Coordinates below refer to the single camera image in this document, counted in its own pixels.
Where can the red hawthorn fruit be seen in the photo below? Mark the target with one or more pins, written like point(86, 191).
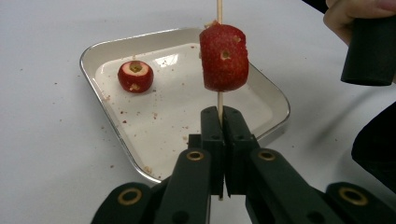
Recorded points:
point(135, 79)
point(224, 68)

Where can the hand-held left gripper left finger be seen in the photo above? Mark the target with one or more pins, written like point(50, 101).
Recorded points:
point(190, 180)

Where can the square metal tray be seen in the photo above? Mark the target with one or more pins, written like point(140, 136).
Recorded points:
point(174, 102)

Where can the thin wooden skewer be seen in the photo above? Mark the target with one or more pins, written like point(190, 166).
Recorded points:
point(220, 102)

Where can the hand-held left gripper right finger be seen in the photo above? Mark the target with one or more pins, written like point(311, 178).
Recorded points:
point(267, 183)

